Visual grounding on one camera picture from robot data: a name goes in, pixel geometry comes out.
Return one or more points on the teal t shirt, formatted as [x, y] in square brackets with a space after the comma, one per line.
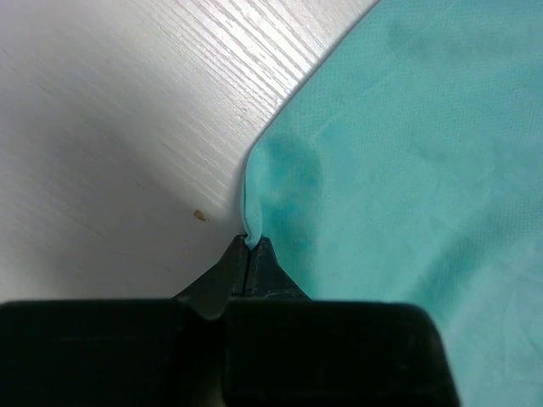
[408, 168]

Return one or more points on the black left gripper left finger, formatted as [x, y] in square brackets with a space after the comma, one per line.
[118, 352]

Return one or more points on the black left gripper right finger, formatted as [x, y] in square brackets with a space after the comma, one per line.
[284, 349]

